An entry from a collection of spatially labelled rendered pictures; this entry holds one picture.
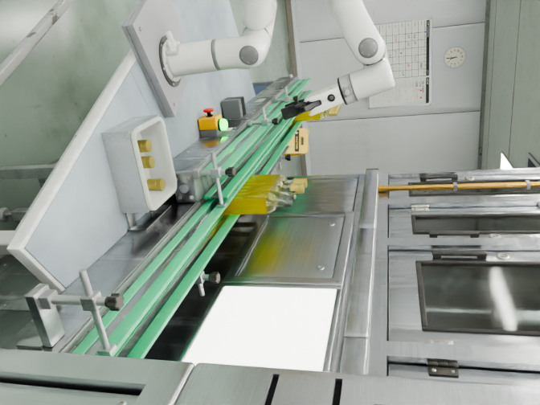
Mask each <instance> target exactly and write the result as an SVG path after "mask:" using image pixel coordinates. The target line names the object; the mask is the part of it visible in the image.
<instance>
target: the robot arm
mask: <svg viewBox="0 0 540 405"><path fill-rule="evenodd" d="M324 1H325V4H326V5H327V6H328V8H329V11H330V13H331V14H332V16H333V18H334V20H335V21H336V23H337V25H338V27H339V29H340V31H341V33H342V35H343V37H344V38H345V40H346V42H347V44H348V45H349V47H350V50H351V51H352V53H353V54H354V57H355V58H356V59H357V60H358V61H359V62H360V63H362V66H363V68H362V69H360V70H357V71H355V72H351V73H350V74H347V75H344V76H341V77H338V78H337V83H336V84H331V85H330V86H327V87H324V88H321V89H319V90H316V91H315V92H312V93H310V94H308V95H307V97H306V98H304V99H301V100H296V101H294V102H292V103H289V104H286V105H285V108H282V109H281V113H282V116H283V118H284V120H287V119H290V118H293V117H296V116H298V115H300V114H302V113H306V112H308V111H310V110H311V111H310V113H309V115H310V116H313V115H316V114H318V113H321V112H324V111H325V110H328V109H330V108H333V107H335V106H338V105H340V104H342V103H345V104H346V105H348V104H351V103H354V102H356V101H359V100H363V99H365V98H367V97H370V96H374V95H377V94H379V93H381V92H385V91H388V90H390V89H392V88H393V87H394V86H395V77H394V73H393V70H392V68H391V65H390V63H389V60H388V57H387V47H386V44H385V41H384V40H383V38H382V37H381V36H380V35H379V33H378V31H377V29H376V28H375V26H374V24H373V22H372V20H371V19H370V16H369V15H368V13H367V11H366V8H365V7H364V4H363V2H362V0H324ZM275 17H276V0H243V6H242V19H243V33H242V35H241V36H240V37H222V38H216V39H208V40H202V41H197V42H192V43H182V44H180V42H179V41H176V40H175V39H174V38H173V35H172V34H171V31H167V32H166V38H167V40H166V41H165V42H164V44H163V47H162V59H163V63H164V67H165V70H166V73H167V75H168V77H169V78H170V79H171V80H172V81H173V82H177V81H179V79H180V77H181V76H187V75H193V74H199V73H204V72H216V71H221V70H227V69H249V68H255V67H257V66H259V65H260V64H262V63H263V61H264V60H265V58H266V55H267V53H268V49H269V48H270V45H271V41H272V32H273V27H274V22H275ZM298 102H299V103H298Z"/></svg>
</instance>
